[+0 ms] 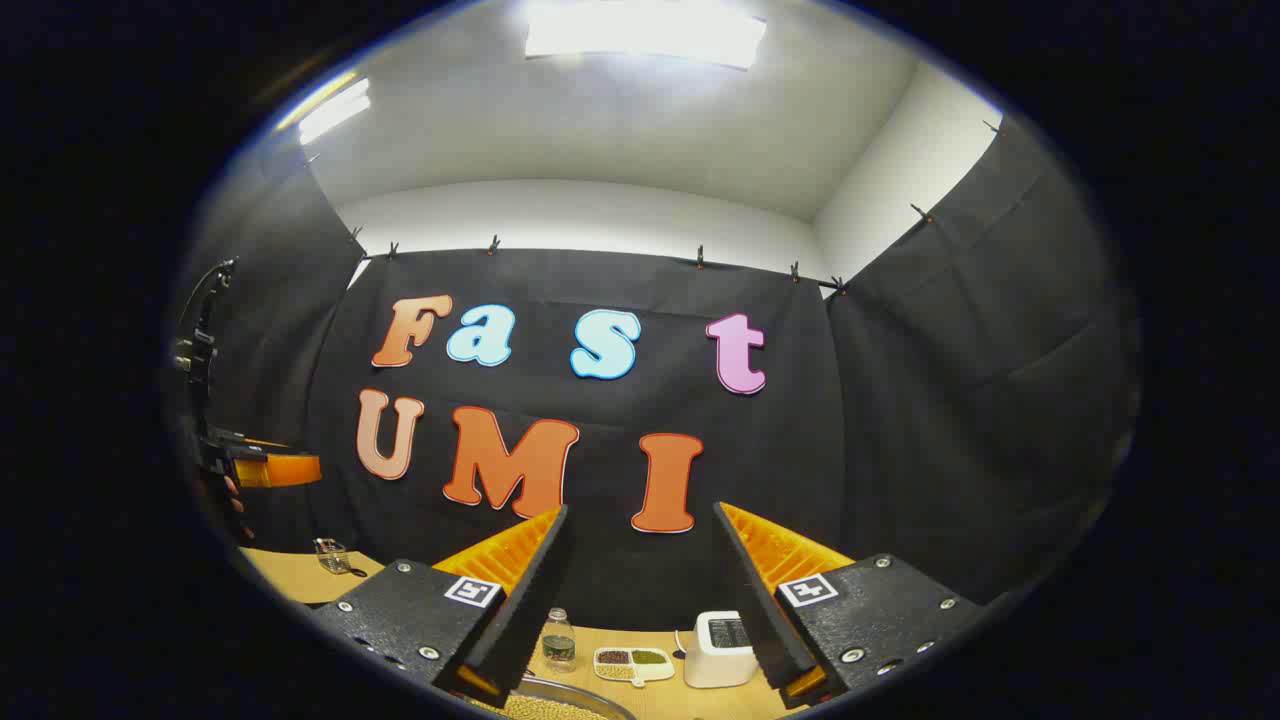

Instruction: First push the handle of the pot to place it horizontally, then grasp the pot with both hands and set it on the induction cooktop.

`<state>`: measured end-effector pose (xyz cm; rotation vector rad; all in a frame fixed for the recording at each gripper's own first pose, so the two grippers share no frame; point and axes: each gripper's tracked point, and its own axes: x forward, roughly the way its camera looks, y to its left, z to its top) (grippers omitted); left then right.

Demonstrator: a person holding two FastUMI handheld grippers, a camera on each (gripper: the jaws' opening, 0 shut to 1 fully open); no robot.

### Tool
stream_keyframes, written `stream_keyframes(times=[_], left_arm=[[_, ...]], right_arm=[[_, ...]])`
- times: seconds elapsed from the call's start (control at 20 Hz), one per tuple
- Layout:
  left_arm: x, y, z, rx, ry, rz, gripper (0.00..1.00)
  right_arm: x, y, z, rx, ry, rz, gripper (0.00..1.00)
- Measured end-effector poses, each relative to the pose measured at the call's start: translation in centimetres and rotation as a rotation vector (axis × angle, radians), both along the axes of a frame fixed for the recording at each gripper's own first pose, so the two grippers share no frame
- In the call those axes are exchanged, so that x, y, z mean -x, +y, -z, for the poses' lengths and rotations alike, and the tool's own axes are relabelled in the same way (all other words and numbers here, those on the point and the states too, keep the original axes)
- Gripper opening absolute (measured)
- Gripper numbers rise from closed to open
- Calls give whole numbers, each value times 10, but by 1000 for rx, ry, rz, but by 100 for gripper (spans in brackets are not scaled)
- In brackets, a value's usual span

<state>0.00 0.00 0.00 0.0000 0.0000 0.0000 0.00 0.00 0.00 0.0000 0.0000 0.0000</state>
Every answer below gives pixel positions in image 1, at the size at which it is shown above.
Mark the large ceiling light panel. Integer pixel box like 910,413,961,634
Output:
525,0,768,71

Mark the pile of yellow soybeans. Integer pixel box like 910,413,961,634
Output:
485,692,601,720

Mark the small ceiling light panel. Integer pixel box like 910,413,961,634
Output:
297,78,371,146

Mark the clear plastic water bottle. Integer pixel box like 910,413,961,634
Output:
541,607,577,673

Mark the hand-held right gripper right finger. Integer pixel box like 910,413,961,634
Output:
712,502,986,709

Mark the white divided plate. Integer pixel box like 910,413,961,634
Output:
593,646,676,687

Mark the stainless steel pot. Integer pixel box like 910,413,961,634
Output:
470,675,636,720

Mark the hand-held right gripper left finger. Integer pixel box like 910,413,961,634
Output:
312,505,571,709

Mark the white toaster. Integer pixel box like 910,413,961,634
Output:
684,610,758,689

